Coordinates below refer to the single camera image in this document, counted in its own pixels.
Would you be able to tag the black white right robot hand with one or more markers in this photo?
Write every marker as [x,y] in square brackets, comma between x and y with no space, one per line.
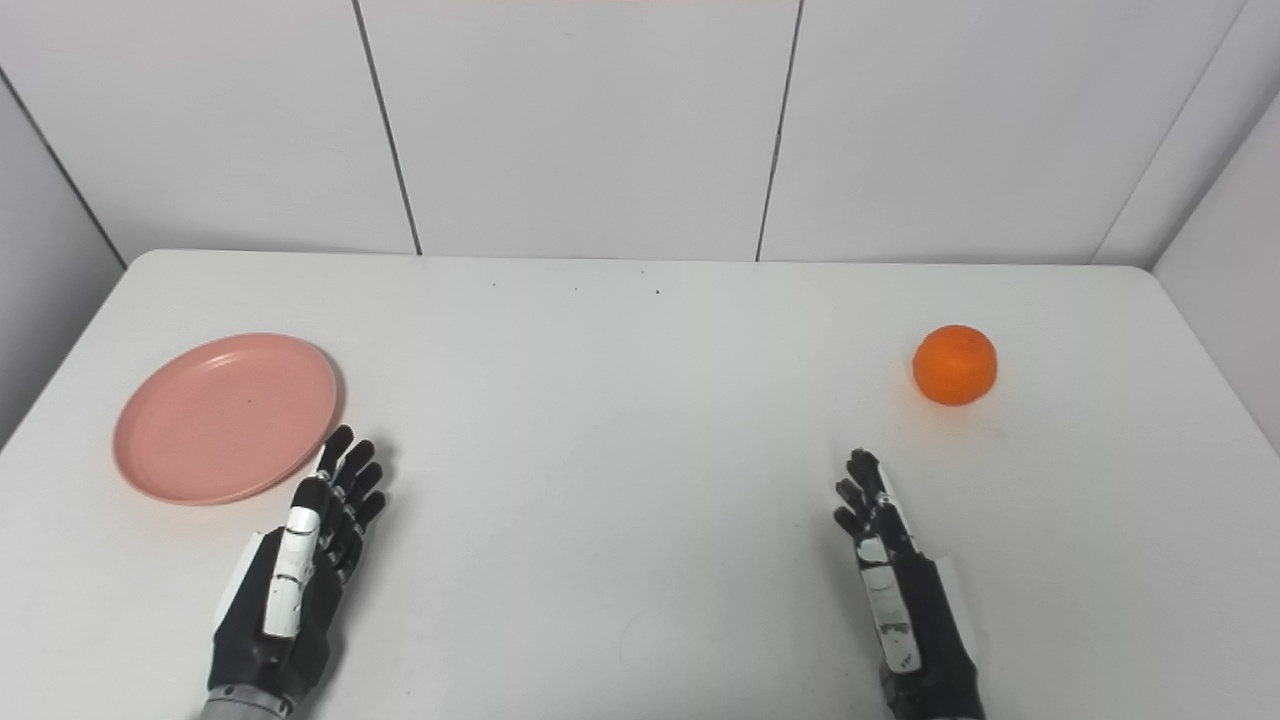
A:
[925,630]

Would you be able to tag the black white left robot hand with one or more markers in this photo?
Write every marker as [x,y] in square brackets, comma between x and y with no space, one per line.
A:
[300,600]

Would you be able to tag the pink round plate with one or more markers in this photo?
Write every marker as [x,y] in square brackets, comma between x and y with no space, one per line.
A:
[226,418]

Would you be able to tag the orange fruit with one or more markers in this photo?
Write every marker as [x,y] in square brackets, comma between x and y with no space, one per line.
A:
[955,365]

